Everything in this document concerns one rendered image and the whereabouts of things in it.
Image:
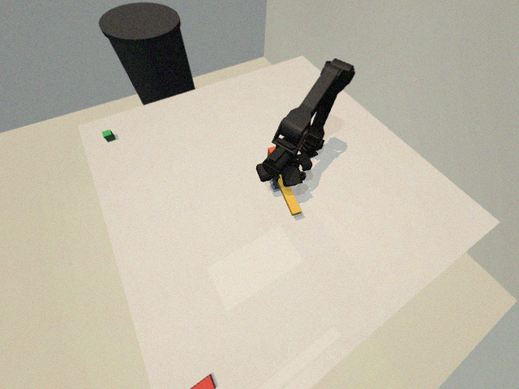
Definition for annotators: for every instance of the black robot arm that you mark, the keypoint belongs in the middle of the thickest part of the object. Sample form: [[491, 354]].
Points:
[[299, 134]]

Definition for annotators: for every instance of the red rectangular block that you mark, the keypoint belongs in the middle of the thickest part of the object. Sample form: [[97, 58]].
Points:
[[206, 383]]

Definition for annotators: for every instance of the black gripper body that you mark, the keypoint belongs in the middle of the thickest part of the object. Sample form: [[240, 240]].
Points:
[[302, 159]]

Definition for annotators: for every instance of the small green block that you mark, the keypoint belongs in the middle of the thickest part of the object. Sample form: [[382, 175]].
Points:
[[108, 135]]

